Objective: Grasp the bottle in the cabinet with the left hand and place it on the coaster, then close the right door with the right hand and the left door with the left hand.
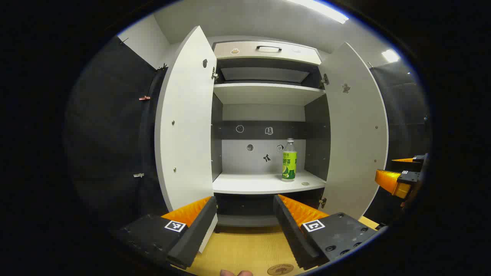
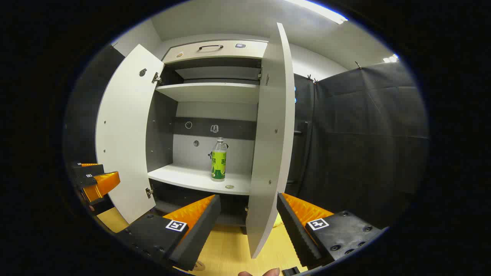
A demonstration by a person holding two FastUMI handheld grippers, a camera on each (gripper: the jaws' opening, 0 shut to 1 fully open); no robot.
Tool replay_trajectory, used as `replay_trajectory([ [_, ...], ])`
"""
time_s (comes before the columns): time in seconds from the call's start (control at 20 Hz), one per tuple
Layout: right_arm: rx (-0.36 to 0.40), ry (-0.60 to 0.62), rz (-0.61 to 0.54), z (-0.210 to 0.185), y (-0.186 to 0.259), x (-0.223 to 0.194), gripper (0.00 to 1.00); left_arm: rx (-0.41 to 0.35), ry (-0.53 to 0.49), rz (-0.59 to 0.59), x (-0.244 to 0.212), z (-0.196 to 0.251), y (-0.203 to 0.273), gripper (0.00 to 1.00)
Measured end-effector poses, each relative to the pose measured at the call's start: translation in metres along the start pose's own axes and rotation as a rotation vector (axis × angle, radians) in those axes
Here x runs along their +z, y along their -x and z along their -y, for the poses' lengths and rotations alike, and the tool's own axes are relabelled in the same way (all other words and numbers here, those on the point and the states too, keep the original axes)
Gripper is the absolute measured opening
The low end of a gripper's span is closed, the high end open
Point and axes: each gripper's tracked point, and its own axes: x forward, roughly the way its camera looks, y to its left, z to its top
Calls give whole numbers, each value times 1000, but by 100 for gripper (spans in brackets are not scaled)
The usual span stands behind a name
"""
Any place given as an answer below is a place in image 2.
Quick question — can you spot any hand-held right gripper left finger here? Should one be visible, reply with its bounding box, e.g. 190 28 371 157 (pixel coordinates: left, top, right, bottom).
115 194 221 272

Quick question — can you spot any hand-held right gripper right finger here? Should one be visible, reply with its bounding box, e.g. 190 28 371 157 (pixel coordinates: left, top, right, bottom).
276 192 385 269

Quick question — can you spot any white cabinet door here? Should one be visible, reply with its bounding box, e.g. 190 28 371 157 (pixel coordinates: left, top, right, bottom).
95 44 165 224
245 22 295 259

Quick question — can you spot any clear bottle with green label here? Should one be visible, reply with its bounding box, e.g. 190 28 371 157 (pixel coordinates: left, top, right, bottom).
210 137 227 182

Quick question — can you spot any white and grey cabinet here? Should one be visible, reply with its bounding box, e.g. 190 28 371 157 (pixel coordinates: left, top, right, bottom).
146 38 269 235

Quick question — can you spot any white cabinet shelf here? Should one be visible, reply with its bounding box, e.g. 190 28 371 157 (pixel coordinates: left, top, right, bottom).
155 82 260 105
148 163 252 196

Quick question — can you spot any black backdrop cloth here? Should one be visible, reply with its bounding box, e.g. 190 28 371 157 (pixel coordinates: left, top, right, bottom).
63 44 429 230

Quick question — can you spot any long ceiling light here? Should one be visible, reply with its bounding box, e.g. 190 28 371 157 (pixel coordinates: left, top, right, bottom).
284 0 348 24

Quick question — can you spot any white drawer with black handle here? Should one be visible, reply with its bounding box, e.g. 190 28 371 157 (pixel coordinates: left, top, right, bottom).
163 40 268 64

